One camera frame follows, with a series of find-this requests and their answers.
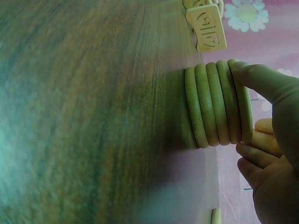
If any person's right hand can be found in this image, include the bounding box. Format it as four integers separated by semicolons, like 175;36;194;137
231;61;299;224

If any small wooden piece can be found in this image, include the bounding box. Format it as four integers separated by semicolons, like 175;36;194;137
211;208;222;224

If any carved wooden block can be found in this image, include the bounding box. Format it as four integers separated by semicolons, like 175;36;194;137
186;4;228;51

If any carved wooden piece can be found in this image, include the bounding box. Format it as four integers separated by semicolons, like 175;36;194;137
182;0;201;10

